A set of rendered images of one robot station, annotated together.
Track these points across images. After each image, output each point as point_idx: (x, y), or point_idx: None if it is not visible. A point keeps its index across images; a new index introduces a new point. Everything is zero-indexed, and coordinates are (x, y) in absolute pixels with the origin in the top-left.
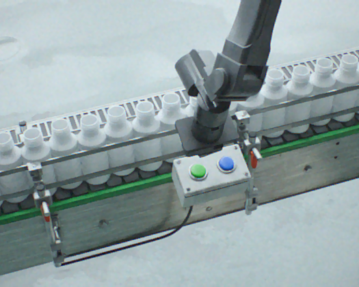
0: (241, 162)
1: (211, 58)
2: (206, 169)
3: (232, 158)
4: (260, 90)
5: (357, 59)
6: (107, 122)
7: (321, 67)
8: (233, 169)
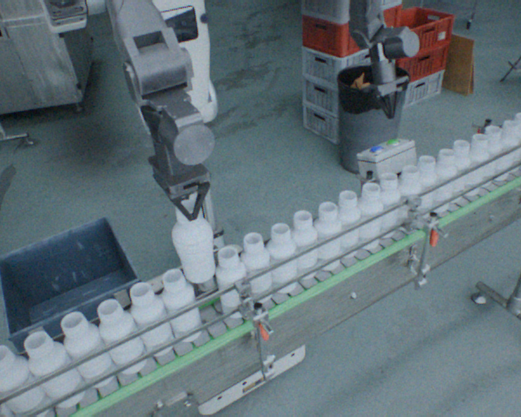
0: (367, 154)
1: (392, 34)
2: (388, 143)
3: (373, 148)
4: (350, 35)
5: (294, 217)
6: (487, 151)
7: (329, 202)
8: (370, 149)
